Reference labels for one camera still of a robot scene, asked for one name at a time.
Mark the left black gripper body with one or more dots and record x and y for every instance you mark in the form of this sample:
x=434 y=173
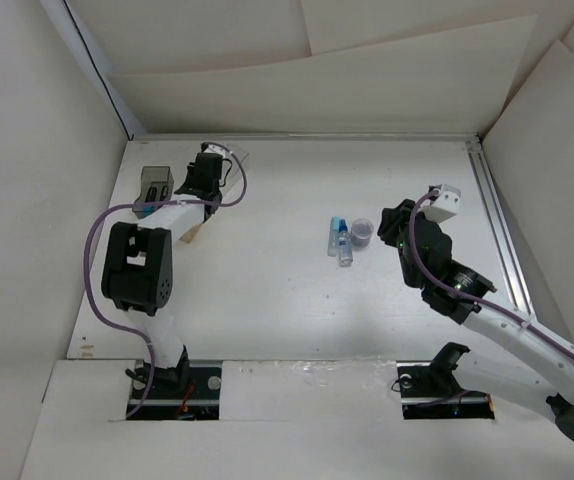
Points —
x=190 y=169

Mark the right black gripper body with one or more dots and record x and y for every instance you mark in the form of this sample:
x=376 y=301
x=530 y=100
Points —
x=393 y=231

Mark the clear cup purple contents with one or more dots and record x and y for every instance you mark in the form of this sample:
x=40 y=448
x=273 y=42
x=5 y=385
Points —
x=361 y=232

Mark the small blue spray bottle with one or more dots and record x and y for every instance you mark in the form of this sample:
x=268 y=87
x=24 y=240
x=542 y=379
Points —
x=345 y=253

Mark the blue clear highlighter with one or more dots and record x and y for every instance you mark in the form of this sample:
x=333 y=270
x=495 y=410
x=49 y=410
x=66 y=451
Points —
x=333 y=238

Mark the purple black highlighter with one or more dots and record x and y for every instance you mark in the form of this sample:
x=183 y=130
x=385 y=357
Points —
x=157 y=192

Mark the blue black highlighter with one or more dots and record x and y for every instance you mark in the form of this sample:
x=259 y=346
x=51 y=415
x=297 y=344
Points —
x=146 y=207

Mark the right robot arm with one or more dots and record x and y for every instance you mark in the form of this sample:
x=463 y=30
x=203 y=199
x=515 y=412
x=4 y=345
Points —
x=543 y=379

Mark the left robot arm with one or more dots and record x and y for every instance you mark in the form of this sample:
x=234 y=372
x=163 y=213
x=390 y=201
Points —
x=138 y=267

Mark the clear plastic container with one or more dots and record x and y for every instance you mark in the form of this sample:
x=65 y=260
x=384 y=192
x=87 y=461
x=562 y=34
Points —
x=239 y=163

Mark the dark grey plastic container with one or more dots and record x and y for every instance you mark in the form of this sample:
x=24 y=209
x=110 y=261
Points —
x=153 y=175

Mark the orange plastic container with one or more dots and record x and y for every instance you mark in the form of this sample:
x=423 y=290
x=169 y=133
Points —
x=189 y=235

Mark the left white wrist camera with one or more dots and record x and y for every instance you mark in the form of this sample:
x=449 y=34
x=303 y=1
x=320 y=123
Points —
x=213 y=148

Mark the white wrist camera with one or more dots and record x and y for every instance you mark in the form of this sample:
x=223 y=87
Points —
x=444 y=203
x=213 y=148

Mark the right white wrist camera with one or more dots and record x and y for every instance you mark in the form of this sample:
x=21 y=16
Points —
x=444 y=203

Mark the aluminium rail back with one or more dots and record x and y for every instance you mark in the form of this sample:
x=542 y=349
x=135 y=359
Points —
x=394 y=136

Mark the aluminium rail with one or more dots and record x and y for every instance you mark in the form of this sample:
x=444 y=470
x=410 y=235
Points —
x=510 y=265
x=394 y=136

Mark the aluminium rail right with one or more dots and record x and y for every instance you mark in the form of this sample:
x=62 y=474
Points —
x=510 y=265

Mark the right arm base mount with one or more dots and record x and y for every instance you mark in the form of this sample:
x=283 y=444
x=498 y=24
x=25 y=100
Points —
x=428 y=389

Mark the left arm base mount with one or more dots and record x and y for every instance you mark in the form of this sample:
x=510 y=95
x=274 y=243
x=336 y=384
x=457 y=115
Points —
x=188 y=392

